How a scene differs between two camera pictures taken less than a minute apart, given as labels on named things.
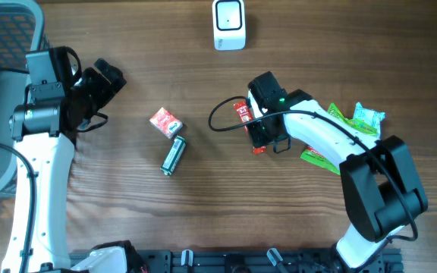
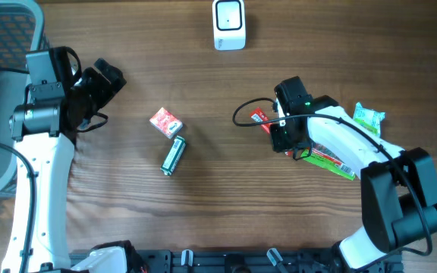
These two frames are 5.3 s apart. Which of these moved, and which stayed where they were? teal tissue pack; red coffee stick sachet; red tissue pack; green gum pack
Moved: red coffee stick sachet
Stayed: teal tissue pack; green gum pack; red tissue pack
